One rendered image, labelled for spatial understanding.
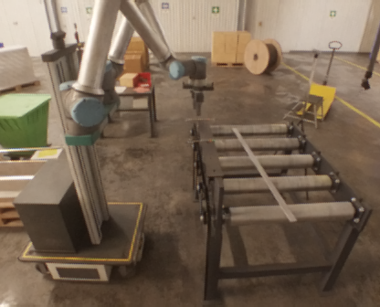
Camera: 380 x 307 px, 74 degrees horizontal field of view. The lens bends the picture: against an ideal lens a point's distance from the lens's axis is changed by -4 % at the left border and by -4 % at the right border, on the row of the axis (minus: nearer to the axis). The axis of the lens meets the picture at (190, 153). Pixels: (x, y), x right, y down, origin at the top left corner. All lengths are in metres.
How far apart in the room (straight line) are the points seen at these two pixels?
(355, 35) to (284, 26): 3.34
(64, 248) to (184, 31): 10.49
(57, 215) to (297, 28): 12.02
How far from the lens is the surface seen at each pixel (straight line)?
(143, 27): 1.53
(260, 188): 1.91
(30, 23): 13.16
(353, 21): 14.05
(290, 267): 2.19
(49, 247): 2.36
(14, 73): 8.16
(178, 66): 1.50
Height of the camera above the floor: 2.02
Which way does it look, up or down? 31 degrees down
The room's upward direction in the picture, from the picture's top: straight up
